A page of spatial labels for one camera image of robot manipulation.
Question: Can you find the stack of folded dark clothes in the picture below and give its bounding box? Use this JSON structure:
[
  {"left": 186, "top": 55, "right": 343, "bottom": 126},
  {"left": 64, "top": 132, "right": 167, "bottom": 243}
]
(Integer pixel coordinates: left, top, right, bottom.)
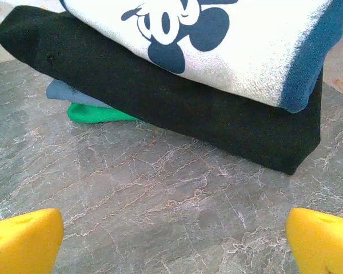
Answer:
[{"left": 0, "top": 5, "right": 324, "bottom": 176}]

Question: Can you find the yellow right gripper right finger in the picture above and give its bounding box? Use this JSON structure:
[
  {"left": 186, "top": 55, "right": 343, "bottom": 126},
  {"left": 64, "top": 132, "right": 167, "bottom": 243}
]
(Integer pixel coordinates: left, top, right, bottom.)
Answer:
[{"left": 285, "top": 207, "right": 343, "bottom": 274}]

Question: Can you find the blue-grey folded t-shirt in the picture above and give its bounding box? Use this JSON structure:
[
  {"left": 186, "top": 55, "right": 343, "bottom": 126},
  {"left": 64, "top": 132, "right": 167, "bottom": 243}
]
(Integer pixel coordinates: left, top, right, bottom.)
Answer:
[{"left": 45, "top": 79, "right": 112, "bottom": 108}]

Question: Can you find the green folded t-shirt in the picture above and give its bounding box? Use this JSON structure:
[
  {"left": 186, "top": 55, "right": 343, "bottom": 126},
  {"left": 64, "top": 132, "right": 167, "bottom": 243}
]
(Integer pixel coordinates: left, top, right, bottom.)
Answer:
[{"left": 67, "top": 103, "right": 141, "bottom": 124}]

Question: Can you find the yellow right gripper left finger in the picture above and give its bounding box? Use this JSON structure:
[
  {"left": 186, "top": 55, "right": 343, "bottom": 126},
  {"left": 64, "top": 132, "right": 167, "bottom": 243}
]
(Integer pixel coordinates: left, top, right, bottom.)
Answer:
[{"left": 0, "top": 208, "right": 65, "bottom": 274}]

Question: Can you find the white navy cartoon mouse t-shirt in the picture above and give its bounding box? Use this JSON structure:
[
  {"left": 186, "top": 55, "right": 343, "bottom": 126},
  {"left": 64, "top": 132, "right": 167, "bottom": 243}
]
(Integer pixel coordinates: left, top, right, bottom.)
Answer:
[{"left": 58, "top": 0, "right": 343, "bottom": 114}]

